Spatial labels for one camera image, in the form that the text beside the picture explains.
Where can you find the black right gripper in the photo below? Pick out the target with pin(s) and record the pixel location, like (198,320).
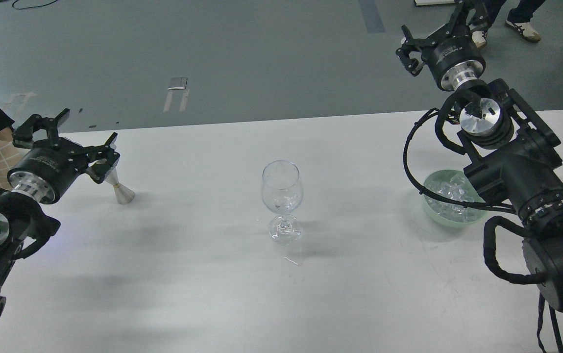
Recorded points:
(456,60)

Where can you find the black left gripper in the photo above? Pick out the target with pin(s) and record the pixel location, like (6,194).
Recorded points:
(54,163)

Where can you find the steel double jigger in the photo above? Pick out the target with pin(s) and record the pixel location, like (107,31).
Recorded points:
(123,194)

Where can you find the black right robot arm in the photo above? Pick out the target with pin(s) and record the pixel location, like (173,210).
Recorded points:
(512,151)

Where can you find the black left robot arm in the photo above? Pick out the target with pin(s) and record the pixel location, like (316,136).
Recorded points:
(24,227)

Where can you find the clear ice cubes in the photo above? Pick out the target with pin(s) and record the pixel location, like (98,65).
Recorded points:
(454,187)

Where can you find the clear wine glass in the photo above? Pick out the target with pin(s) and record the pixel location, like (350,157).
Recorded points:
(282,193)

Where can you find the white sneaker with dark stripes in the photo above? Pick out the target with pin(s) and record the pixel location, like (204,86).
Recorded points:
(525,30)

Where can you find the light green bowl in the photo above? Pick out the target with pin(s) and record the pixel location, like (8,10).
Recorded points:
(438,219)

